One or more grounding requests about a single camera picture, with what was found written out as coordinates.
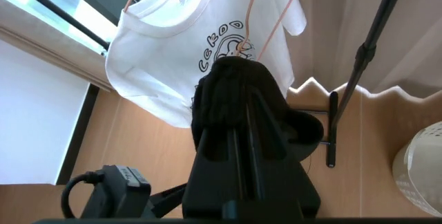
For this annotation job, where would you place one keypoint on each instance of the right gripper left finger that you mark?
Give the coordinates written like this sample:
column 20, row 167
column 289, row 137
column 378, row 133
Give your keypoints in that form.
column 210, row 182

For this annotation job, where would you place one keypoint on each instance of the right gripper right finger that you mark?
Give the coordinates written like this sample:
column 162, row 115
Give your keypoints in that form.
column 279, row 182

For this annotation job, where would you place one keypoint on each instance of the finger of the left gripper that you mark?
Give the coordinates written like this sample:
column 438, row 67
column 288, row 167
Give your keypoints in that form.
column 169, row 200

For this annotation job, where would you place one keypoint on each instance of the black garment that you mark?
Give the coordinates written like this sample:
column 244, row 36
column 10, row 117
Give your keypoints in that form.
column 228, row 89

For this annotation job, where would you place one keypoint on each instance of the white garment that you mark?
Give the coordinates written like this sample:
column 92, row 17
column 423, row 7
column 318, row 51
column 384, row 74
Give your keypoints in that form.
column 155, row 61

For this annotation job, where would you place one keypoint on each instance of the white laundry basket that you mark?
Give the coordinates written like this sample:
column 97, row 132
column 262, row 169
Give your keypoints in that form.
column 421, row 168

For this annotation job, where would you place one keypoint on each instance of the black clothes rack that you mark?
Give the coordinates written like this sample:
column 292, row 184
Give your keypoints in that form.
column 366, row 51

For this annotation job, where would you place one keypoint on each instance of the beige curtain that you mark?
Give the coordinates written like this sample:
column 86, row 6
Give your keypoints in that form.
column 345, row 27

